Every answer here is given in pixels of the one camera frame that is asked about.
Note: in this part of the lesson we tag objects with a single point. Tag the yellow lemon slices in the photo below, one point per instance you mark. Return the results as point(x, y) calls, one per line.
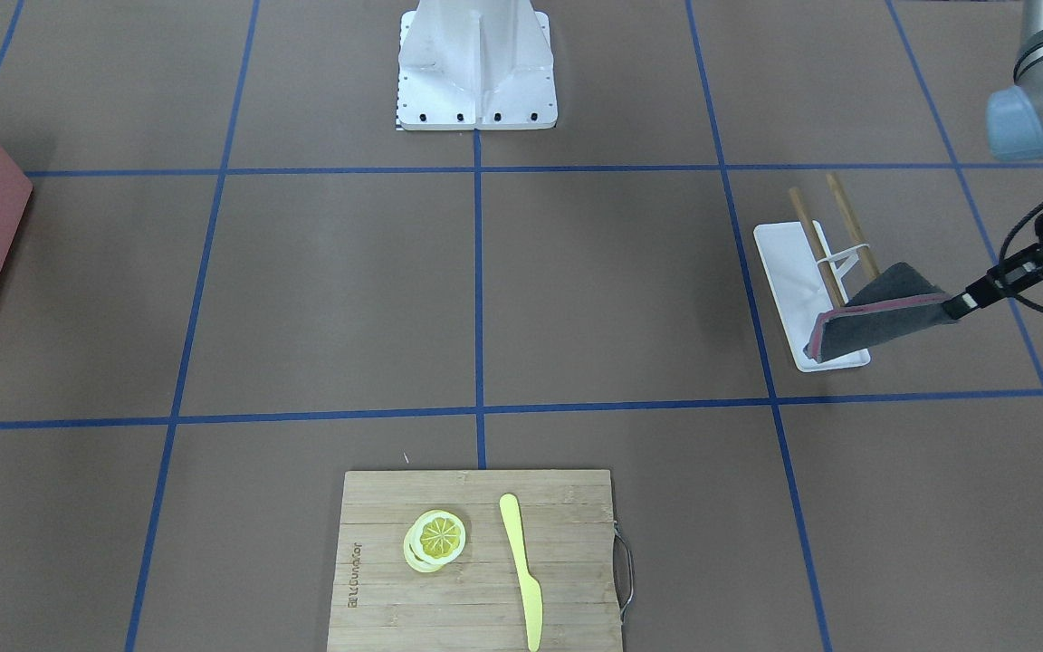
point(434, 540)

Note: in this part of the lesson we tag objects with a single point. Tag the white rack tray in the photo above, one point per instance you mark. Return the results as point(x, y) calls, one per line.
point(799, 292)

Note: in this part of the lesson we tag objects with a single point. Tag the yellow plastic knife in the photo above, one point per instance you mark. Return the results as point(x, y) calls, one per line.
point(529, 588)

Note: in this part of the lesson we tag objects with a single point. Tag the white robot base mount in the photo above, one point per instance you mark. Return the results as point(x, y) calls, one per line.
point(475, 65)

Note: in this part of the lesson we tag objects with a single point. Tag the grey and pink cloth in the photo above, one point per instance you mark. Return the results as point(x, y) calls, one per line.
point(897, 303)

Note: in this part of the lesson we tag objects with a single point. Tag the bamboo cutting board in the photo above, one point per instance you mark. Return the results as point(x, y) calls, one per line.
point(474, 602)

